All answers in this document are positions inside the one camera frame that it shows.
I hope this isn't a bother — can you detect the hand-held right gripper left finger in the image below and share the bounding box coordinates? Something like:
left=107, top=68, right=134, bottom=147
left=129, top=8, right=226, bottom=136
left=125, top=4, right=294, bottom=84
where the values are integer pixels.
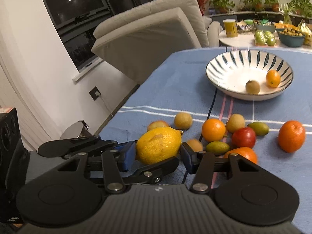
left=57, top=142, right=136, bottom=192

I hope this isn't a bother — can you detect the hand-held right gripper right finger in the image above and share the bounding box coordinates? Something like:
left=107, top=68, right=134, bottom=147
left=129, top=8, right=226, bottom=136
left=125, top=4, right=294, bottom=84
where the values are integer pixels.
left=180, top=142, right=265, bottom=193

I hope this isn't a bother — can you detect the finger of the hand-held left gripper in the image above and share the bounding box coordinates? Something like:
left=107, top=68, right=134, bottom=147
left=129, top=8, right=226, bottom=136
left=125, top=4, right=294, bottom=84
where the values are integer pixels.
left=37, top=135, right=125, bottom=160
left=121, top=156, right=180, bottom=185

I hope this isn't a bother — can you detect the yellow lemon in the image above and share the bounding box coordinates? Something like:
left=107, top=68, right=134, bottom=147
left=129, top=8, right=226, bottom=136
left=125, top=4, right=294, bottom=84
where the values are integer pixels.
left=136, top=127, right=184, bottom=165

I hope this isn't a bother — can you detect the large orange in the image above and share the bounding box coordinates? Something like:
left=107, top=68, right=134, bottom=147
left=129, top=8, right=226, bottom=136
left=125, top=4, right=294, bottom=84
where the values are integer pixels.
left=278, top=120, right=306, bottom=153
left=223, top=147, right=258, bottom=165
left=202, top=118, right=227, bottom=142

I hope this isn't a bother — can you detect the red yellow apple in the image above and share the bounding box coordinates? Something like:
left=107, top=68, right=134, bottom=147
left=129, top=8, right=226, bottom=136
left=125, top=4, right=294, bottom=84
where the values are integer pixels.
left=147, top=121, right=170, bottom=131

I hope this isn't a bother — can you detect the red plum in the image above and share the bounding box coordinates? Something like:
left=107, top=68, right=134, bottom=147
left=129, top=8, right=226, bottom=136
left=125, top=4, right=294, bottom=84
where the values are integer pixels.
left=231, top=127, right=256, bottom=149

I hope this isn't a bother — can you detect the small green fruit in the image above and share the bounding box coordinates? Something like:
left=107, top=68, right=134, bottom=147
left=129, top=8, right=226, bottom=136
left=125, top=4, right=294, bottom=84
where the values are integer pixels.
left=247, top=122, right=270, bottom=136
left=206, top=141, right=230, bottom=155

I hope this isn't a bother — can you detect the striped white ceramic bowl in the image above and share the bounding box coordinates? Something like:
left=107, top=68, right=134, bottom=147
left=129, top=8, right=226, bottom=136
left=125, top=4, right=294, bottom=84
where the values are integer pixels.
left=205, top=49, right=294, bottom=101

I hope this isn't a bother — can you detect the small orange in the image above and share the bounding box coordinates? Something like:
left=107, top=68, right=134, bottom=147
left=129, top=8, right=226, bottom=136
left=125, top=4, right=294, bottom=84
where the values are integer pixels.
left=266, top=70, right=281, bottom=88

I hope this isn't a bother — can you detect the pack of green fruits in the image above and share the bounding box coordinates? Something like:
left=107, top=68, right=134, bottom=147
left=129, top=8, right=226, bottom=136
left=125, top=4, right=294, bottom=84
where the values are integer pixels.
left=254, top=30, right=277, bottom=46

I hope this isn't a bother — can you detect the silver metal container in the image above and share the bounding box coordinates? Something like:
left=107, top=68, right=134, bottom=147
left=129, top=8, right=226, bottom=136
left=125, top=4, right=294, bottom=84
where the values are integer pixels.
left=60, top=120, right=92, bottom=140

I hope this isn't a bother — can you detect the blue striped tablecloth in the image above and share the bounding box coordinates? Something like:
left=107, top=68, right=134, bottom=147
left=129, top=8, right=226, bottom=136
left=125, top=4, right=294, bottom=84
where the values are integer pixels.
left=97, top=46, right=312, bottom=234

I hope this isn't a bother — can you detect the grey recliner armchair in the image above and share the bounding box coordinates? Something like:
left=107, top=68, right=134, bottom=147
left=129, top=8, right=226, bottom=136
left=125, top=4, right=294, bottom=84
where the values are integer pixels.
left=91, top=0, right=223, bottom=84

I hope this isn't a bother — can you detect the white round coffee table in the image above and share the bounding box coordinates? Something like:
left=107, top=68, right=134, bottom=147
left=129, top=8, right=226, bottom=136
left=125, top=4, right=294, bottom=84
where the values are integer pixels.
left=219, top=17, right=312, bottom=53

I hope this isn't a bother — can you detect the grey pillow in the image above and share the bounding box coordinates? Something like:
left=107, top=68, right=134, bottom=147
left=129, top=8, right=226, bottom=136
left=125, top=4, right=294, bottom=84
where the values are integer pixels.
left=202, top=16, right=213, bottom=33

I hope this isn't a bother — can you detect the yellow canister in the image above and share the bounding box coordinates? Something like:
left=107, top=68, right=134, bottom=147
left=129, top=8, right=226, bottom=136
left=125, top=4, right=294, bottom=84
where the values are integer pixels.
left=223, top=19, right=238, bottom=38

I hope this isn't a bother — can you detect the dark window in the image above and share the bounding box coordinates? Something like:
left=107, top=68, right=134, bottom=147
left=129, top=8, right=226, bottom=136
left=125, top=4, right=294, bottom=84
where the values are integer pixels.
left=35, top=0, right=177, bottom=73

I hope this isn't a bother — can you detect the snack plate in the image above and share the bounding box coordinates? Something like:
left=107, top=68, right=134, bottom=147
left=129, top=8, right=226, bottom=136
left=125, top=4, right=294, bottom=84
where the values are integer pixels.
left=236, top=19, right=256, bottom=34

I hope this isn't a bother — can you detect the small teal bowl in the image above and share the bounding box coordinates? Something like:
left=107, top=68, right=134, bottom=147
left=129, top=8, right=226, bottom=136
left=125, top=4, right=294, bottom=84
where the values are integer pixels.
left=255, top=22, right=276, bottom=33

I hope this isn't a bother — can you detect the television cabinet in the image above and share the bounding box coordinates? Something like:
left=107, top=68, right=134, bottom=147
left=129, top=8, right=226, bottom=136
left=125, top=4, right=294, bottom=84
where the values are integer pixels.
left=207, top=9, right=312, bottom=20

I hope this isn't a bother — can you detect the large teal bowl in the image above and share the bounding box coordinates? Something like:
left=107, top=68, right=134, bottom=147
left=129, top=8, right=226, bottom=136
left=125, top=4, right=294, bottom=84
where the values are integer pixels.
left=278, top=28, right=306, bottom=47

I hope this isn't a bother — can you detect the potted green plant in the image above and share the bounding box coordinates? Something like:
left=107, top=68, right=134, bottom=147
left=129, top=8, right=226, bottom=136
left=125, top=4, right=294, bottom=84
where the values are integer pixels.
left=246, top=0, right=269, bottom=11
left=267, top=0, right=283, bottom=12
left=210, top=0, right=236, bottom=14
left=289, top=0, right=311, bottom=15

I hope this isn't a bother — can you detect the pile of brown longans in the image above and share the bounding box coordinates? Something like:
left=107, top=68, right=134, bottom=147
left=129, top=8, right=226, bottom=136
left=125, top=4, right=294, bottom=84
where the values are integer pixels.
left=278, top=27, right=305, bottom=36

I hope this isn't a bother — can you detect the orange fruit tray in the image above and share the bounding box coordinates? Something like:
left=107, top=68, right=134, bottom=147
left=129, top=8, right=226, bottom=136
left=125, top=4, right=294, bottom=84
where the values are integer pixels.
left=275, top=22, right=299, bottom=30

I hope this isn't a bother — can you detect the glass vase with plant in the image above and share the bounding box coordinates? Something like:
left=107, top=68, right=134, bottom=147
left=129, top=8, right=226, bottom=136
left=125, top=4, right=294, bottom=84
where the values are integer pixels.
left=280, top=2, right=296, bottom=25

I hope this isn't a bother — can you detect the bunch of bananas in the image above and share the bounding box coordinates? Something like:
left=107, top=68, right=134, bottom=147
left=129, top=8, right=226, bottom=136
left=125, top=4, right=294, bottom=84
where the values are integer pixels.
left=297, top=19, right=312, bottom=36

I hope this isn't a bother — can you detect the white cable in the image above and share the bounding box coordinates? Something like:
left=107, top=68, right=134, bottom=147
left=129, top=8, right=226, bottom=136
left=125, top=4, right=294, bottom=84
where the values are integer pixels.
left=97, top=93, right=115, bottom=117

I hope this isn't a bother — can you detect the wall socket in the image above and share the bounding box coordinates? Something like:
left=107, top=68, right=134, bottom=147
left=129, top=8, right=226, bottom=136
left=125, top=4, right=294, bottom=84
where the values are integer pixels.
left=89, top=86, right=101, bottom=101

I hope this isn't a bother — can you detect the black cable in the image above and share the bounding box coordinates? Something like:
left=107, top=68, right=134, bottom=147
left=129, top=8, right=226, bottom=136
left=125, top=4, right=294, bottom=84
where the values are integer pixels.
left=182, top=88, right=218, bottom=186

